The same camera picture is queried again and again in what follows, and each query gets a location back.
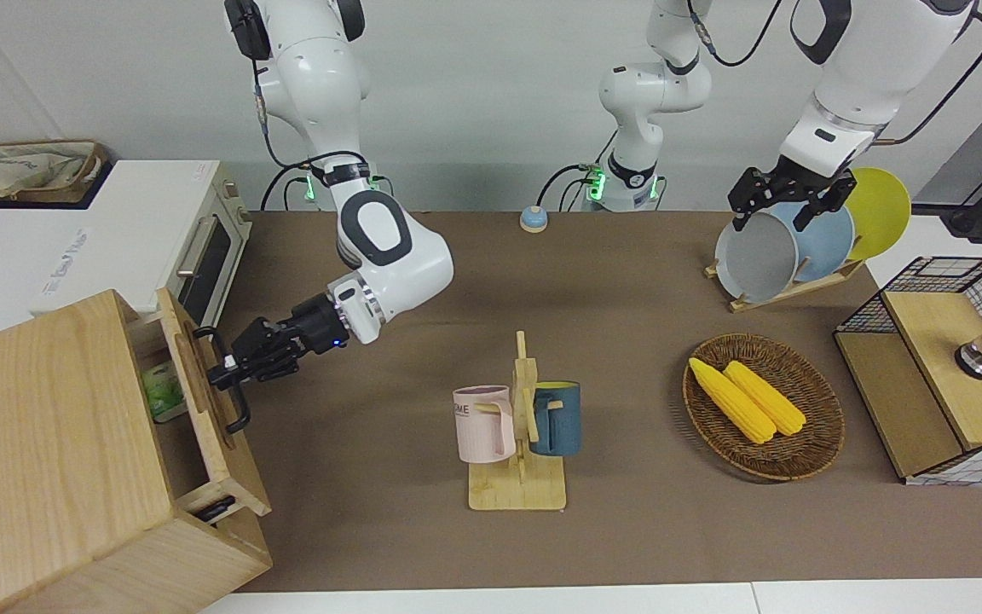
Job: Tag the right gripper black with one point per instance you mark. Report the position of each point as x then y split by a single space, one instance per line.
282 345

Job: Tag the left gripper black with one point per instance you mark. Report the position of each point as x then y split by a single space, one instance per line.
789 188

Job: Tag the grey plate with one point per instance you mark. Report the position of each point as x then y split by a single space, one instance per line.
755 260

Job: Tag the brown table mat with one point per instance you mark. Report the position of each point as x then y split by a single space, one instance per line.
627 298

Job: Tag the yellow plate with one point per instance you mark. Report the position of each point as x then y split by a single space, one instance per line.
883 209

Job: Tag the round wicker basket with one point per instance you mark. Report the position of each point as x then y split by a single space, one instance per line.
789 460

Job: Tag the wooden drawer cabinet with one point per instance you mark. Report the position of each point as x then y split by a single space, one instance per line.
39 460

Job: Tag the pink mug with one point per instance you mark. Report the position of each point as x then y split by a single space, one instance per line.
482 426

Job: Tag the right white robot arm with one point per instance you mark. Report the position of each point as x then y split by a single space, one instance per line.
320 94

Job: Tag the yellow corn cob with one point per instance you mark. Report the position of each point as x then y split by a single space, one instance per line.
730 401
768 399

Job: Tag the blue mug with yellow inside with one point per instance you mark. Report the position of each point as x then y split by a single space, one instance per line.
561 422

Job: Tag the white toaster oven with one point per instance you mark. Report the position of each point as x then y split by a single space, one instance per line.
116 222

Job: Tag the green packet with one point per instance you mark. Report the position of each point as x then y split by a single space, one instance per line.
163 392

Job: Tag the wooden mug tree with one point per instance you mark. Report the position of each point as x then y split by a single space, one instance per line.
516 490

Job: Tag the basket with cloth bag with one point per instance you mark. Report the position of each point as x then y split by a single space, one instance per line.
22 170

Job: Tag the wooden plate rack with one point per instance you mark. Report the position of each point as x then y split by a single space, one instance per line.
798 290

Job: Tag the blue call bell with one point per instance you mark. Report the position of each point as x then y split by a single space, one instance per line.
534 219

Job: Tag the light blue plate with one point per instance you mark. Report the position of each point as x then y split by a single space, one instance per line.
828 243

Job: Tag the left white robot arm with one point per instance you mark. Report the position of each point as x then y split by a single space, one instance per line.
866 77

